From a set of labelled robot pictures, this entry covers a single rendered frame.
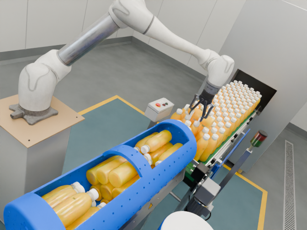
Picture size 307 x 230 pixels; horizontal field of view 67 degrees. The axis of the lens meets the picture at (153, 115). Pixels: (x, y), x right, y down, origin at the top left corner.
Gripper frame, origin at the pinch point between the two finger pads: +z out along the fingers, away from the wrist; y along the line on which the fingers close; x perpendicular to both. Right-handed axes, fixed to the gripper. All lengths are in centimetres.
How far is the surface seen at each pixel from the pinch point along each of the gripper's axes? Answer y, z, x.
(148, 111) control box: -30.6, 15.2, -1.8
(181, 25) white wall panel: -227, 28, 376
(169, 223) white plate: 27, 17, -58
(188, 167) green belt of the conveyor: 13.4, 30.3, -4.3
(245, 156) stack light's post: 37.1, 15.0, 24.1
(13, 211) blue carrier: -7, 2, -105
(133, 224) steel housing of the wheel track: 14, 34, -59
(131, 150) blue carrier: -2, -3, -60
